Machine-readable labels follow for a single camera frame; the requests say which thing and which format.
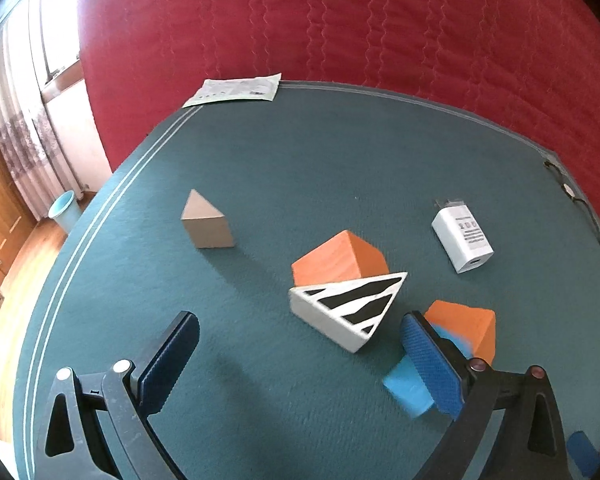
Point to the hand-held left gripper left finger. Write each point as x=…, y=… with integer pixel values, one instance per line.
x=167, y=362

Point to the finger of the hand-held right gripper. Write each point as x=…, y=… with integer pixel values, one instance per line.
x=582, y=455

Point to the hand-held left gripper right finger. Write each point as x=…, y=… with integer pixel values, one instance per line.
x=432, y=367

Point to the blue wedge block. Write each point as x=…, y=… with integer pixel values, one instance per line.
x=405, y=385

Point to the orange black-striped wedge block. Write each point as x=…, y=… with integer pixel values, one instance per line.
x=467, y=325

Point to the white zebra-striped triangular block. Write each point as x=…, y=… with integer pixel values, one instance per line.
x=340, y=315

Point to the white power adapter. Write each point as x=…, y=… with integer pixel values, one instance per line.
x=462, y=240

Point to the plain wooden triangular block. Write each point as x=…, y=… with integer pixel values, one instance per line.
x=207, y=227

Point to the plain orange wedge block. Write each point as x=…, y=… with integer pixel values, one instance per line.
x=340, y=257

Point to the light blue trash bin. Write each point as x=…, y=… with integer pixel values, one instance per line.
x=65, y=212

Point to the wooden door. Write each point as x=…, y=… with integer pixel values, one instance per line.
x=0, y=220

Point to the patterned curtain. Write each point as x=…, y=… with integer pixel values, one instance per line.
x=25, y=135

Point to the white paper leaflet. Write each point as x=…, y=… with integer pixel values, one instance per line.
x=235, y=89

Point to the bright window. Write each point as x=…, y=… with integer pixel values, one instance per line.
x=60, y=25

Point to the red quilted blanket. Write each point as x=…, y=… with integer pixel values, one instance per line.
x=330, y=20

